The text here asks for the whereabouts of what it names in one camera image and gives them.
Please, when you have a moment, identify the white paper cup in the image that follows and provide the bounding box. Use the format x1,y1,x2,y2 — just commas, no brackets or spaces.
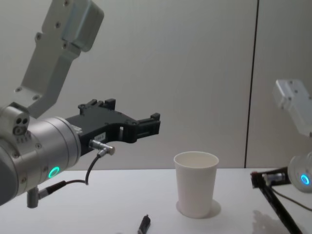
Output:
173,151,219,219

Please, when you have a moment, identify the thin dark cable silver plug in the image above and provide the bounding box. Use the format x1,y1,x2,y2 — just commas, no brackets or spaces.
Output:
36,139,116,196

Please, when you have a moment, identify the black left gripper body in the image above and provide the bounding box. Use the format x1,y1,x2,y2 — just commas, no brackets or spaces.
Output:
65,98,139,157

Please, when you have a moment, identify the black pen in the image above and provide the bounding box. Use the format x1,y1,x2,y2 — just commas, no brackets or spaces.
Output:
137,214,152,234

